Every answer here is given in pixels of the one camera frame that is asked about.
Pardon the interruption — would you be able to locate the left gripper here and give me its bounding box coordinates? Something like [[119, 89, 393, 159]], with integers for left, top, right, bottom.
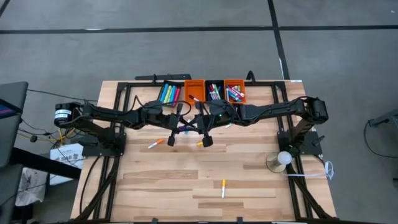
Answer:
[[146, 103, 187, 147]]

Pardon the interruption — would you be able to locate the orange plastic mesh basket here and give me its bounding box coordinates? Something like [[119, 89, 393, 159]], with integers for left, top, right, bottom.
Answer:
[[184, 79, 206, 105], [223, 78, 247, 105]]

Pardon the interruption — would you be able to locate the white cable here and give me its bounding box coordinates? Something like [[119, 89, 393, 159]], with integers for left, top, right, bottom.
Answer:
[[281, 160, 335, 181]]

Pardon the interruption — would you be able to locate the black tripod leg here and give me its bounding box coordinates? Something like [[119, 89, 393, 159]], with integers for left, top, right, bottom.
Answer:
[[368, 108, 398, 128]]

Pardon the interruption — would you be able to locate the yellow floor cable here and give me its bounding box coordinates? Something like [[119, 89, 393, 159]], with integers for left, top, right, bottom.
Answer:
[[57, 128, 76, 146]]

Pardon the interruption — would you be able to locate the black cable bundle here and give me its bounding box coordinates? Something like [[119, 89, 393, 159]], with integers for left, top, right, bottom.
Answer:
[[17, 116, 60, 150]]

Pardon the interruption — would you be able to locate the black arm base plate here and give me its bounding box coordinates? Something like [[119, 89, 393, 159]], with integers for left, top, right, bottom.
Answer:
[[81, 136, 127, 157], [277, 129, 324, 156]]

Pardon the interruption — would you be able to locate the white bulb on brass base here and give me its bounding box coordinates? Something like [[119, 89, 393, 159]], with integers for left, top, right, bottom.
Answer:
[[266, 151, 293, 174]]

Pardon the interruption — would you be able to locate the long black floor cable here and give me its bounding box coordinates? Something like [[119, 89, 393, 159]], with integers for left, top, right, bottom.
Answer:
[[27, 88, 99, 103]]

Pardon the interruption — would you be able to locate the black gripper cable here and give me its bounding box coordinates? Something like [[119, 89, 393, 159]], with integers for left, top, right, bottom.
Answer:
[[133, 95, 192, 118]]

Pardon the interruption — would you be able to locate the black plastic mesh basket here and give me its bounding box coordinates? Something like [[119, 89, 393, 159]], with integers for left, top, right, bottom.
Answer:
[[159, 80, 183, 109], [205, 80, 225, 102]]

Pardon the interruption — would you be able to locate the curved black floor cable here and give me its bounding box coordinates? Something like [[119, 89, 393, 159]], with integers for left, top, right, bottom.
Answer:
[[363, 119, 398, 159]]

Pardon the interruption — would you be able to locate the pink highlighter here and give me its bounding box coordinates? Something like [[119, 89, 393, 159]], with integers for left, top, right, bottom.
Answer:
[[172, 88, 182, 107]]

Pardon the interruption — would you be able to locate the black power strip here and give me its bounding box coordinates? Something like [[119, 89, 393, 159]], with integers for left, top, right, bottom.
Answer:
[[134, 73, 193, 81]]

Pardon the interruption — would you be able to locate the orange slim marker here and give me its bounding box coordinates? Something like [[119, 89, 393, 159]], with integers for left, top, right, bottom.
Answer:
[[147, 139, 165, 149]]

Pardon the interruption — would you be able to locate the black metal bar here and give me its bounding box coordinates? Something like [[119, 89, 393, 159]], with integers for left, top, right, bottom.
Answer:
[[11, 146, 82, 180]]

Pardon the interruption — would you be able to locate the white crumpled paper bag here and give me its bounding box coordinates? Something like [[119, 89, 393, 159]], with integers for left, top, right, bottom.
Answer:
[[14, 167, 49, 207]]

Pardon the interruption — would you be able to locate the dark grey desk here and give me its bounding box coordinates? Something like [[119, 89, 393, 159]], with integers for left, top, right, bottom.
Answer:
[[0, 81, 29, 169]]

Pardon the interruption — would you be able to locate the turquoise white marker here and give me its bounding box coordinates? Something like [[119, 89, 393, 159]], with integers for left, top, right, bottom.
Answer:
[[228, 91, 243, 103]]

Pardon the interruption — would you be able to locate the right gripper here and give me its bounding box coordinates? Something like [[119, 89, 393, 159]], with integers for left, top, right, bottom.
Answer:
[[189, 101, 239, 148]]

